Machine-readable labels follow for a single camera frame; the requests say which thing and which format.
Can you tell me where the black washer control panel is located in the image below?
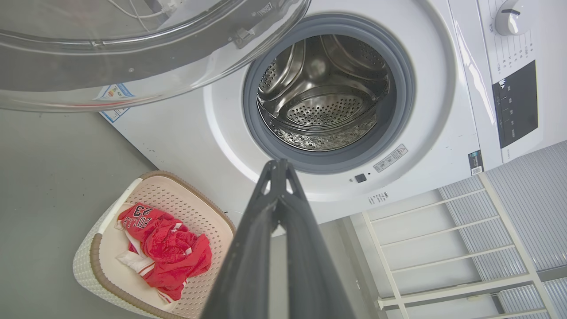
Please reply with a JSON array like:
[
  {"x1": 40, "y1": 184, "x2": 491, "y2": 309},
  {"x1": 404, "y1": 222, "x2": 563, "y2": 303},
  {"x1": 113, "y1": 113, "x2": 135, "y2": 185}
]
[{"x1": 492, "y1": 61, "x2": 539, "y2": 149}]

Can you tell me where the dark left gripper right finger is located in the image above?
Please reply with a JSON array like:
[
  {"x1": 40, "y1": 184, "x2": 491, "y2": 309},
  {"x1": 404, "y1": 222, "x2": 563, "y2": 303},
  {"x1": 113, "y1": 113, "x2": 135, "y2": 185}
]
[{"x1": 272, "y1": 159, "x2": 357, "y2": 319}]

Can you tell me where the round black glass washer door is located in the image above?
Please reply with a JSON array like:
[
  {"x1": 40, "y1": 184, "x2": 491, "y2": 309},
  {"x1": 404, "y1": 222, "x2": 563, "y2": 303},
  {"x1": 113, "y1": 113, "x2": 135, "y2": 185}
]
[{"x1": 0, "y1": 0, "x2": 312, "y2": 113}]

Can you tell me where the white rectangular instruction sticker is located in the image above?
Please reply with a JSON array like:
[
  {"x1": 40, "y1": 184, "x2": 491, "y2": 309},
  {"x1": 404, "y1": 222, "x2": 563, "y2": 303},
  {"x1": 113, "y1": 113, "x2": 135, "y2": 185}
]
[{"x1": 373, "y1": 144, "x2": 408, "y2": 172}]

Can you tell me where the steel perforated washer drum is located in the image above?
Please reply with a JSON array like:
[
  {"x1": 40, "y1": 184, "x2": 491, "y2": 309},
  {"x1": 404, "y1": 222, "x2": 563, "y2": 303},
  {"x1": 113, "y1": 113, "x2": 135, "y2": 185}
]
[{"x1": 257, "y1": 35, "x2": 390, "y2": 151}]

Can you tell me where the white metal frame rack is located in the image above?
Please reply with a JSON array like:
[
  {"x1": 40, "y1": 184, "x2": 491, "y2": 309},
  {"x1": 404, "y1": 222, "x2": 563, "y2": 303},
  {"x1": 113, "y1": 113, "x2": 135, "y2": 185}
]
[{"x1": 350, "y1": 141, "x2": 567, "y2": 319}]

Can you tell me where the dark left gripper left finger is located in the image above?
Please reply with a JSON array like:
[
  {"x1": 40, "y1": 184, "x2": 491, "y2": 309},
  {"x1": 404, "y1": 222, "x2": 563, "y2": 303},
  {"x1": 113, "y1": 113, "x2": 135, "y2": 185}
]
[{"x1": 200, "y1": 159, "x2": 284, "y2": 319}]

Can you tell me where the white front-load washing machine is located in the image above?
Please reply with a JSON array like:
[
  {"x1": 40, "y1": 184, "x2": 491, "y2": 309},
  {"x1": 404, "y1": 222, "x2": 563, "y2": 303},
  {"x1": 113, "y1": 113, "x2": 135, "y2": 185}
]
[{"x1": 100, "y1": 0, "x2": 567, "y2": 235}]

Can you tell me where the white woven-rim laundry basket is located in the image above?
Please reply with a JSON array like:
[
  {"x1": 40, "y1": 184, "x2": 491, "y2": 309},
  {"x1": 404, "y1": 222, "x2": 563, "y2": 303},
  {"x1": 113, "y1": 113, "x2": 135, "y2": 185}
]
[{"x1": 72, "y1": 171, "x2": 237, "y2": 319}]

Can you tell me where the white round control knob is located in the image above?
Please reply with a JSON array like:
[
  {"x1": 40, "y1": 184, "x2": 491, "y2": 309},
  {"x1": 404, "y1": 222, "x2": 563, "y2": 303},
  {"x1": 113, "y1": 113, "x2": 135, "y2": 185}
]
[{"x1": 495, "y1": 0, "x2": 532, "y2": 36}]

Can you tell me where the red basketball jersey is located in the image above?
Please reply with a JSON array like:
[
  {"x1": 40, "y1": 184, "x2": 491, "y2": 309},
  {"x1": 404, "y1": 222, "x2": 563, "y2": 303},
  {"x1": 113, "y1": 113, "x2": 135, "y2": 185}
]
[{"x1": 116, "y1": 202, "x2": 212, "y2": 304}]

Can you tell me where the blue energy label sticker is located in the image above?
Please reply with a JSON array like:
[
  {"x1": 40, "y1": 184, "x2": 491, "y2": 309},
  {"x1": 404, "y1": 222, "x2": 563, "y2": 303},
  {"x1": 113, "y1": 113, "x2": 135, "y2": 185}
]
[{"x1": 94, "y1": 83, "x2": 136, "y2": 123}]

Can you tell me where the small QR code sticker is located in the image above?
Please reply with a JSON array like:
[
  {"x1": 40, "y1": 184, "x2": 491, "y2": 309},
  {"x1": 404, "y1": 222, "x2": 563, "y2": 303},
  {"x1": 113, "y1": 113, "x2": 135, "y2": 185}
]
[{"x1": 468, "y1": 150, "x2": 484, "y2": 176}]

